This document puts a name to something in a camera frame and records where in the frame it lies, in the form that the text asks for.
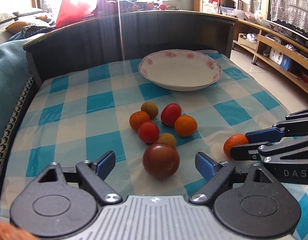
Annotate wooden tv cabinet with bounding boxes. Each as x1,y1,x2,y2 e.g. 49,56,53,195
232,17,308,99

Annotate red cherry tomato back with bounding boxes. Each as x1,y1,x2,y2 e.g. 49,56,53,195
160,103,181,127

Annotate blue checkered tablecloth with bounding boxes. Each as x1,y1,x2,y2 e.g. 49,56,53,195
0,49,308,240

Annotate yellow pillow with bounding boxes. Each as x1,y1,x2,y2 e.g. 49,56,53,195
5,21,31,34

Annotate orange tangerine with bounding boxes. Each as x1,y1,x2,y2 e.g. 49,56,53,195
223,134,249,158
129,111,150,132
174,115,198,137

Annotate red cherry tomato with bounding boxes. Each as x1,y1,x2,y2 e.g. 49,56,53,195
160,103,181,127
138,121,160,144

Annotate dark wooden table backboard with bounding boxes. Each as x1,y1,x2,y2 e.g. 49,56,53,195
23,10,237,87

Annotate red cherry tomato front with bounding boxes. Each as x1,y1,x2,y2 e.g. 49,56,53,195
138,121,160,144

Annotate brown longan back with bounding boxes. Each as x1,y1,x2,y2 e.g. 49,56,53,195
141,101,159,119

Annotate teal sofa blanket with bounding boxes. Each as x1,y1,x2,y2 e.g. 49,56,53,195
0,39,33,194

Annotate white floral bowl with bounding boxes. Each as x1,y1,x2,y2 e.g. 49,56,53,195
138,49,222,92

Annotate large dark red tomato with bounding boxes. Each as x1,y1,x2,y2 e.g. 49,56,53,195
143,142,180,180

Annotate red plastic bag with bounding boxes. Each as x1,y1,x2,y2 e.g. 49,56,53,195
55,0,93,29

